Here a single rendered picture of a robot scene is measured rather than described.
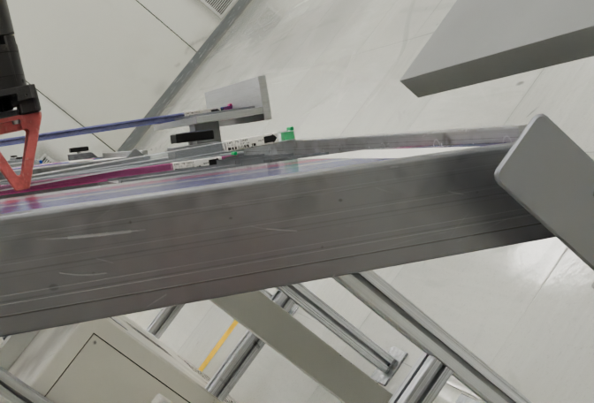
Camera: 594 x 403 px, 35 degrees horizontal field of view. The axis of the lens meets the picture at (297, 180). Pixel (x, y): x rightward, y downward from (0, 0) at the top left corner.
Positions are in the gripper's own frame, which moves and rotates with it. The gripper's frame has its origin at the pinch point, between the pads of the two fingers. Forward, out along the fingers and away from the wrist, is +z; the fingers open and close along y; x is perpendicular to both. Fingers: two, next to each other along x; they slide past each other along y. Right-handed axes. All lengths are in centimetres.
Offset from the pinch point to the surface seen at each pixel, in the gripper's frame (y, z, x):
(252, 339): -92, 46, 43
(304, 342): -45, 37, 40
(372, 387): -45, 48, 50
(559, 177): 54, 5, 27
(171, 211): 49.1, 1.9, 5.2
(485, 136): 43, 3, 29
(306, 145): 6.2, 2.7, 28.8
